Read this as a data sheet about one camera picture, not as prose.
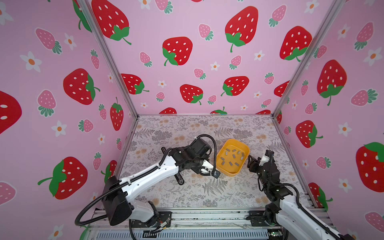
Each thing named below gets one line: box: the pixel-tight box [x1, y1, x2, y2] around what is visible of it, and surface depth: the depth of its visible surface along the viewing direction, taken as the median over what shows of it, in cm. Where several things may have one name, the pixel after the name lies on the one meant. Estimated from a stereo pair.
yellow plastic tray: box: [216, 138, 250, 177], surface depth 99 cm
